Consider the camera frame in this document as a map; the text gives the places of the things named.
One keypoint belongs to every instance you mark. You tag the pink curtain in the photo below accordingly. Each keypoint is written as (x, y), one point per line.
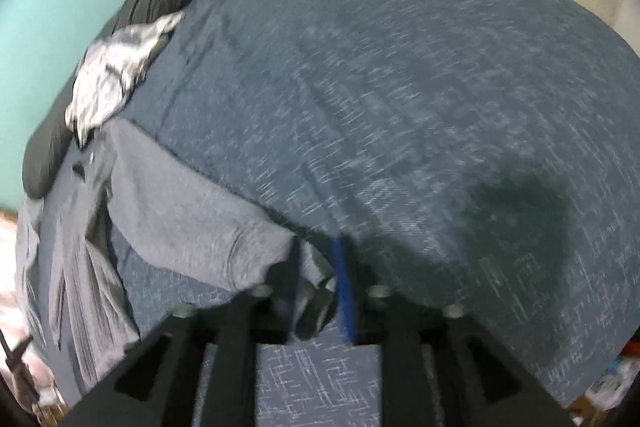
(10, 297)

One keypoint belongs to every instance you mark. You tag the colourful bags pile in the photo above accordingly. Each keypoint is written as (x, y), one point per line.
(612, 379)

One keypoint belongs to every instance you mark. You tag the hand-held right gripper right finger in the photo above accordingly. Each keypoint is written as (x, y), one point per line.
(345, 292)

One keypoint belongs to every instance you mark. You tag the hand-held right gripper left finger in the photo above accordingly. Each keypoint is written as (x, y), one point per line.
(295, 279)

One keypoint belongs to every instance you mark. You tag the light grey blanket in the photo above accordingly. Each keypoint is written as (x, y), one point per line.
(30, 257)

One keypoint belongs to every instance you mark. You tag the blue patterned bed cover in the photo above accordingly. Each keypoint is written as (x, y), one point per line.
(400, 107)

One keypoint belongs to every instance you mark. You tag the grey knit sweater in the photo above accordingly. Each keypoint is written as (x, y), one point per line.
(200, 217)

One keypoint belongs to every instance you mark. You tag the white grey jacket black trim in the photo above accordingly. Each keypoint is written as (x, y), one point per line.
(110, 72)

